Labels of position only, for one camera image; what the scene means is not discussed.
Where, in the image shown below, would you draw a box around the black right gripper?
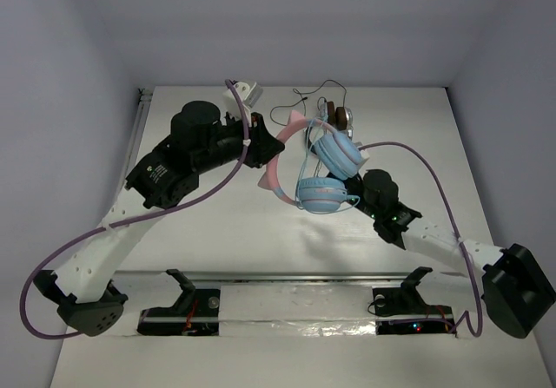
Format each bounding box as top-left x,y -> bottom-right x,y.
307,161 -> 381,220

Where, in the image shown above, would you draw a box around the pink blue cat-ear headphones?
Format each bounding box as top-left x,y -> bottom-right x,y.
258,110 -> 361,214

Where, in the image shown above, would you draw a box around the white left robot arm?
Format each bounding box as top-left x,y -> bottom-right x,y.
20,101 -> 285,339

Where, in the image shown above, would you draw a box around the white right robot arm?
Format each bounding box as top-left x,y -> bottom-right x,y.
342,169 -> 555,339

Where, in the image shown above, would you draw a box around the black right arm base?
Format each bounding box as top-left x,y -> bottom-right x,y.
367,266 -> 456,336

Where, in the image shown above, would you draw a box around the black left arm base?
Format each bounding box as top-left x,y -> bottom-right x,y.
136,269 -> 221,337

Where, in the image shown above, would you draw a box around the brown silver headphones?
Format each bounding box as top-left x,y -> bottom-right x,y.
304,97 -> 354,154

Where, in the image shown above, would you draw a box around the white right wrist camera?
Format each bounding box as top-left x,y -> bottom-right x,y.
354,141 -> 369,168

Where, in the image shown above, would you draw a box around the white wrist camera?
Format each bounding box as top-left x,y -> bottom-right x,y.
354,141 -> 369,168
222,81 -> 263,119

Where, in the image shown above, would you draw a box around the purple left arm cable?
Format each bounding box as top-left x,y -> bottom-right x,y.
19,79 -> 254,341

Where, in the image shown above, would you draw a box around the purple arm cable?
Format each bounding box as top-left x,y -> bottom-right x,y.
19,79 -> 254,341
358,141 -> 484,338

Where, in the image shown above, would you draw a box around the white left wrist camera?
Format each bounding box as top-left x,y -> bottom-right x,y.
222,81 -> 263,119

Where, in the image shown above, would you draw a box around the thin black headphone cable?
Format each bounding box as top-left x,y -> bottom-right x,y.
269,79 -> 348,124

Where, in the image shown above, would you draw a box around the aluminium rail left side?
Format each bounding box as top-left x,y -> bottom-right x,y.
109,88 -> 154,213

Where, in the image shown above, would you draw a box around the aluminium rail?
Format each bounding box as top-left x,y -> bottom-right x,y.
116,269 -> 468,286
109,88 -> 154,213

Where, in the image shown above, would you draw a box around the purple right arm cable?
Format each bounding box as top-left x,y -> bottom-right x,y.
358,141 -> 484,338

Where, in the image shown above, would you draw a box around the aluminium rail front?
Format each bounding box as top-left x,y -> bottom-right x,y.
116,269 -> 468,286

